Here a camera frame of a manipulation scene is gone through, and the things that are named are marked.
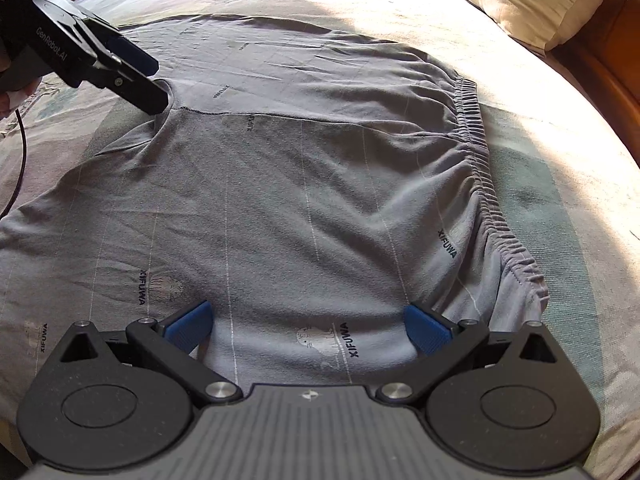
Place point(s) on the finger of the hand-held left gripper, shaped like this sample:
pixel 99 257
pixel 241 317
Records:
pixel 142 95
pixel 135 60

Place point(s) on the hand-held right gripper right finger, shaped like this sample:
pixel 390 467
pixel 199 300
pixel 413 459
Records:
pixel 427 330

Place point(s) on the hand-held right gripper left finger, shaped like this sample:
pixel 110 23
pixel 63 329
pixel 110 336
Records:
pixel 192 327

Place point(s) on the grey printed pants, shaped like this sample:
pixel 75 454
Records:
pixel 325 185

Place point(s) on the person's left hand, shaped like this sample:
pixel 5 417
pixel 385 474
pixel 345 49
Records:
pixel 12 98

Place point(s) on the patchwork floral bed sheet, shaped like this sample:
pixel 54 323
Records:
pixel 575 135

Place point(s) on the wooden headboard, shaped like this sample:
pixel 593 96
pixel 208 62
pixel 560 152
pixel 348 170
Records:
pixel 615 85

